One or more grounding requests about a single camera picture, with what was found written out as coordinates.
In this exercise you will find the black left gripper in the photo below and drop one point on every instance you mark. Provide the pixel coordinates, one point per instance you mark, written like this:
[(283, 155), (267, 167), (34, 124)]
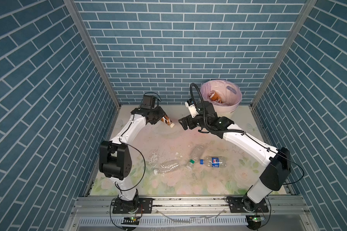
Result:
[(161, 113)]

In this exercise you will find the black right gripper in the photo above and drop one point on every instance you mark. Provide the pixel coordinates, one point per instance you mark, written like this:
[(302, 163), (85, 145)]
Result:
[(189, 120)]

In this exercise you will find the amber tea bottle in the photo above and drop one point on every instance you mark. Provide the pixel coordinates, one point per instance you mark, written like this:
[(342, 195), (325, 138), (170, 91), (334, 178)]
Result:
[(167, 121)]

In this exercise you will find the brown Nescafe coffee bottle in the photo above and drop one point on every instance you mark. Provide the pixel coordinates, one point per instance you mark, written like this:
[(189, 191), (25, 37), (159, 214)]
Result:
[(215, 97)]

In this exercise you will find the clear bottle green cap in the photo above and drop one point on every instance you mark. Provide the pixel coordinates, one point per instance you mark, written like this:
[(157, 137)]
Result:
[(195, 156)]

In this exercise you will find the clear crushed bottle white cap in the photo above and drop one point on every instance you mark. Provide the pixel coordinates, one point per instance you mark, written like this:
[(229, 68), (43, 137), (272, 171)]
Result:
[(166, 167)]

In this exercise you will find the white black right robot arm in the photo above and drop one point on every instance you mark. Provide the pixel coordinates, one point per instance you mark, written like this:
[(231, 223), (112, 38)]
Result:
[(276, 161)]

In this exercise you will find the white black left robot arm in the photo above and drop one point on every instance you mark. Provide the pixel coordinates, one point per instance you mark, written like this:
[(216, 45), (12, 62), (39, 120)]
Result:
[(115, 161)]

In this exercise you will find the beige bin pink liner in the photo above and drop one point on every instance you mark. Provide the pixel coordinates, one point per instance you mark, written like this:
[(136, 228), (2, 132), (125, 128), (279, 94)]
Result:
[(229, 92)]

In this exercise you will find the clear Pepsi bottle blue cap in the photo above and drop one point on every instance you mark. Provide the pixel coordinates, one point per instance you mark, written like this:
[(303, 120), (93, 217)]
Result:
[(214, 162)]

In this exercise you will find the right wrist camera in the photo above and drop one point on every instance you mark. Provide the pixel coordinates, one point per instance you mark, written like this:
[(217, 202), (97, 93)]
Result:
[(191, 107)]

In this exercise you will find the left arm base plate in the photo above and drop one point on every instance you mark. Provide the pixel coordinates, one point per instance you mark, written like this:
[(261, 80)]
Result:
[(136, 206)]

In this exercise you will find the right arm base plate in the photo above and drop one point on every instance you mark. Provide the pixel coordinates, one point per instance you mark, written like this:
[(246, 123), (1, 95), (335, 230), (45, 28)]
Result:
[(243, 204)]

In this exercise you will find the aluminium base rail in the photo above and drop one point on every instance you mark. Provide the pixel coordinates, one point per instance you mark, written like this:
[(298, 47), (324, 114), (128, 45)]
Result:
[(191, 213)]

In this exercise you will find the aluminium corner post left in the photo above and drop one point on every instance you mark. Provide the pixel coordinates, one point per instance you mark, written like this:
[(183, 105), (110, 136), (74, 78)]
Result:
[(76, 17)]

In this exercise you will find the aluminium corner post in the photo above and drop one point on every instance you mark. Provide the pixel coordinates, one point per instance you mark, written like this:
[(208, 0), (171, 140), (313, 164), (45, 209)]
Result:
[(305, 11), (76, 17)]

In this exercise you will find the aluminium corner post right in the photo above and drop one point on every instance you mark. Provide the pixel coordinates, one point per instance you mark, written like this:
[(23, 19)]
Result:
[(305, 11)]

